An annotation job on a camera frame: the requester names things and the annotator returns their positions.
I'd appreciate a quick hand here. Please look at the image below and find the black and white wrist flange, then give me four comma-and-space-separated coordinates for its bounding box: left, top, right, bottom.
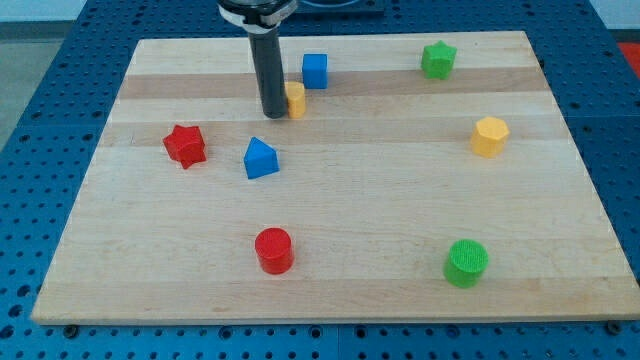
217, 0, 298, 34

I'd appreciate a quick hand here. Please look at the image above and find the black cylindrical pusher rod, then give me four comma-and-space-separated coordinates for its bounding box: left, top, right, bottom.
249, 27, 288, 119

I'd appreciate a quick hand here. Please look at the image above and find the yellow heart block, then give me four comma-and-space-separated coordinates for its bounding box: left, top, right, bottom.
285, 81, 306, 119

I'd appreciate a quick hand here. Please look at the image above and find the blue triangle block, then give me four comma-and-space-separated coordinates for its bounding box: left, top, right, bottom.
243, 137, 280, 179

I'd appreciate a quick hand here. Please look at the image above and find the blue cube block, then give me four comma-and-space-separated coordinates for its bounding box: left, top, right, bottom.
302, 53, 328, 89

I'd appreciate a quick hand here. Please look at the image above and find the red star block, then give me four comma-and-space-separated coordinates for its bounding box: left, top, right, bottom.
163, 125, 207, 169

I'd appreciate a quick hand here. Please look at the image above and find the green star block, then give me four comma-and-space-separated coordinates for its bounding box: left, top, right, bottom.
421, 41, 457, 80

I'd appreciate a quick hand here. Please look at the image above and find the red cylinder block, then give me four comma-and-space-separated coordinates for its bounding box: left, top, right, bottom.
254, 227, 295, 275

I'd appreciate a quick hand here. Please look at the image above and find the wooden board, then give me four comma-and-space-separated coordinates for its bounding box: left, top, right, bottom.
32, 31, 639, 325

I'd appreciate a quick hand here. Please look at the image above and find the yellow hexagon block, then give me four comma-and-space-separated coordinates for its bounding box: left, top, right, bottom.
470, 117, 510, 158

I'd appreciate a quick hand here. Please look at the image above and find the green cylinder block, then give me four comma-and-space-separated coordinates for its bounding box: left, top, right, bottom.
443, 239, 489, 288

